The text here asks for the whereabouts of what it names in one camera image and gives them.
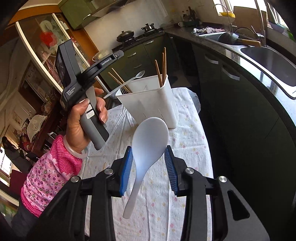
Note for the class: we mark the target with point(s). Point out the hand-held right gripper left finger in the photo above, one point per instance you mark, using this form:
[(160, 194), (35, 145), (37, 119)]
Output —
[(126, 171)]

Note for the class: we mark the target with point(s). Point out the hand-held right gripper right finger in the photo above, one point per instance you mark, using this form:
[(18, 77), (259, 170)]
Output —
[(171, 171)]

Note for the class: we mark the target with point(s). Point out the white rice spoon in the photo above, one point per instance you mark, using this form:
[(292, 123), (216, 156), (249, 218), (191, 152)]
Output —
[(150, 139)]

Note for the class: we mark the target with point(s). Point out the wooden chopstick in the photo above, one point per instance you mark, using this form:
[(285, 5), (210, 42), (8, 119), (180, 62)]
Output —
[(118, 81), (158, 74), (165, 60), (163, 67), (121, 78)]

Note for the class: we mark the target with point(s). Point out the clear plastic spoon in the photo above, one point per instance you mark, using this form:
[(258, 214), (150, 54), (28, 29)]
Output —
[(140, 74)]

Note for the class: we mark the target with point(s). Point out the white plastic utensil holder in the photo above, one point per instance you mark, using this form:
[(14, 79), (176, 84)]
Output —
[(150, 102)]

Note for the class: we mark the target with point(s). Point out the person's left hand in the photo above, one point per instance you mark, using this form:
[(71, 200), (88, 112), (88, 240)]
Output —
[(76, 132)]

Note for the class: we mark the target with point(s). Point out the floral white tablecloth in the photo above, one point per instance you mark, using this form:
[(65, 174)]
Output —
[(185, 143)]

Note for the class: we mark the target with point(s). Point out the plastic bag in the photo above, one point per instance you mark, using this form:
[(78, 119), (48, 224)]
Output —
[(100, 55)]

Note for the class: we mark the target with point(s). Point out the printed glass sliding door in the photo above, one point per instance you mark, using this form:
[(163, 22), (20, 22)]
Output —
[(46, 34)]

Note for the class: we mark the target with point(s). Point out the lace food cover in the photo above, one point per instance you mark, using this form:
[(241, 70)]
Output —
[(35, 125)]

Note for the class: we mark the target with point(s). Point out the white bangle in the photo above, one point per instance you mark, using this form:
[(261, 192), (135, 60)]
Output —
[(69, 148)]

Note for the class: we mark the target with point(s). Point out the green upper kitchen cabinets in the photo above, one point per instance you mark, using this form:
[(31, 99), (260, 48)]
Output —
[(74, 11)]

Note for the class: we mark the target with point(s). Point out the black wok with lid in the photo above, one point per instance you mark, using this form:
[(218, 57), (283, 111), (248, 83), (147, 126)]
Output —
[(124, 36)]

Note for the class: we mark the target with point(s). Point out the gas stove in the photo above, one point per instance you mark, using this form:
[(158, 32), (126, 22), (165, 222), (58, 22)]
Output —
[(143, 36)]

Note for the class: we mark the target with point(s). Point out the condiment bottle rack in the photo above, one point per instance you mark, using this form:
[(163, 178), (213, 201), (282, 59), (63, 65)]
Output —
[(189, 20)]

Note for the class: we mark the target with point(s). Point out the crumpled dish rag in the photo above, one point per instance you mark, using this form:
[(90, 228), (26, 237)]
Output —
[(207, 30)]

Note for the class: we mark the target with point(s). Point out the steel kitchen sink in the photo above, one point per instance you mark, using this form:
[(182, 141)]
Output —
[(272, 62)]

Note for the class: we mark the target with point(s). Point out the small steel faucet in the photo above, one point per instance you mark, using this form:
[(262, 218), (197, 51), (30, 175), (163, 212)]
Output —
[(229, 20)]

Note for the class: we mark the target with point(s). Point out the yellow tray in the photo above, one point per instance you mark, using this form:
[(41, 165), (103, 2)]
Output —
[(227, 14)]

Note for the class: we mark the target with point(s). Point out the wooden cutting board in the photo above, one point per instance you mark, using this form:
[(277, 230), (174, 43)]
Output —
[(245, 16)]

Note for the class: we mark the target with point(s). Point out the tall steel faucet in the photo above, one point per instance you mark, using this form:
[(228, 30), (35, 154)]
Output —
[(260, 18)]

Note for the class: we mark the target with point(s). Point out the window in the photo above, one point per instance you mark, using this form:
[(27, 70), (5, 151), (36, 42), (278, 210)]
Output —
[(282, 14)]

